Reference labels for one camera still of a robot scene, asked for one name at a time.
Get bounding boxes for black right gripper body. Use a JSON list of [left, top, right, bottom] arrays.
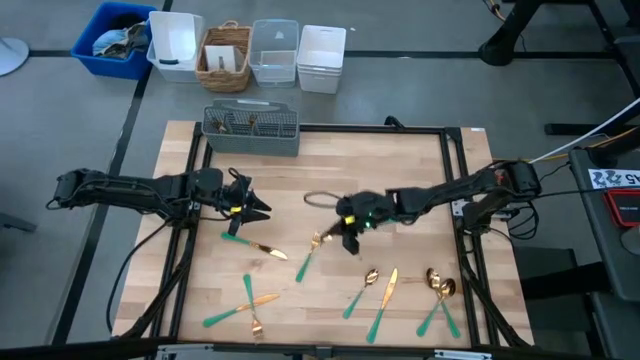
[[336, 190, 399, 258]]

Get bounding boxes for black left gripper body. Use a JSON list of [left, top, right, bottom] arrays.
[[222, 173, 254, 238]]

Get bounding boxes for gold knife green handle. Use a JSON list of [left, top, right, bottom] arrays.
[[365, 267, 400, 345], [201, 292, 281, 329], [220, 231, 290, 262]]

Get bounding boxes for small gold spoon green handle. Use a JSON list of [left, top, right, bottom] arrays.
[[341, 268, 381, 321]]

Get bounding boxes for grey mesh cutlery basket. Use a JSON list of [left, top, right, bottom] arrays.
[[201, 98, 302, 158]]

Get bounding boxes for wicker basket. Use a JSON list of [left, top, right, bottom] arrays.
[[194, 19, 254, 94]]

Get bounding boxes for clear plastic bin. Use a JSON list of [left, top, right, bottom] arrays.
[[248, 18, 301, 89]]

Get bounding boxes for white stacked bin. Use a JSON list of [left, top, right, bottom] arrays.
[[296, 24, 348, 95]]

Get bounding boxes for white cardboard box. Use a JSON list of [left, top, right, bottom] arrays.
[[203, 44, 246, 75]]

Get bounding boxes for white plastic bin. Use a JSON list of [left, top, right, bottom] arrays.
[[146, 10, 206, 84]]

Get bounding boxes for blue plastic bin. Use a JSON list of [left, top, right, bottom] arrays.
[[70, 1, 157, 81]]

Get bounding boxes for dark brown cloth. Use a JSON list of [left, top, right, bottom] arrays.
[[107, 12, 151, 61]]

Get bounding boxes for blue cloth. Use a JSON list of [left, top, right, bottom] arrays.
[[92, 28, 130, 58]]

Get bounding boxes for black front beam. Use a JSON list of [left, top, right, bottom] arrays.
[[0, 335, 640, 360]]

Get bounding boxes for black stand foot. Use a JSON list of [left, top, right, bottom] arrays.
[[0, 211, 39, 234]]

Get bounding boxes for black desk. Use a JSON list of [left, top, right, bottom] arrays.
[[568, 144, 640, 304]]

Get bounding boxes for white printed label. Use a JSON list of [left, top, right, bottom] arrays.
[[587, 168, 640, 191]]

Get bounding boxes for red cased tablet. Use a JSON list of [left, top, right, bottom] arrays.
[[601, 188, 640, 230]]

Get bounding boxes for grey round object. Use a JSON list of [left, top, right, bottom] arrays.
[[619, 224, 640, 257]]

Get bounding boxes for white round stand base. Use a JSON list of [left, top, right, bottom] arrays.
[[0, 37, 30, 78]]

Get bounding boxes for black table frame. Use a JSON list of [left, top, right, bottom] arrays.
[[113, 121, 535, 351]]

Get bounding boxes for black floor cable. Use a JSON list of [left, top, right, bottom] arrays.
[[105, 219, 171, 335]]

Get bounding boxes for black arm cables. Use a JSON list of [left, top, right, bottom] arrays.
[[499, 164, 574, 242]]

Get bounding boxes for yellow floor cable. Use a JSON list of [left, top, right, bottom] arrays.
[[539, 127, 640, 164]]

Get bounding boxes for black stand frame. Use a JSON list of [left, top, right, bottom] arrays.
[[477, 0, 640, 137]]

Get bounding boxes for white cable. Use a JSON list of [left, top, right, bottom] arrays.
[[528, 97, 640, 165]]

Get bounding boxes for hanging yellow cable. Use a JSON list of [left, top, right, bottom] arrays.
[[482, 0, 503, 22]]

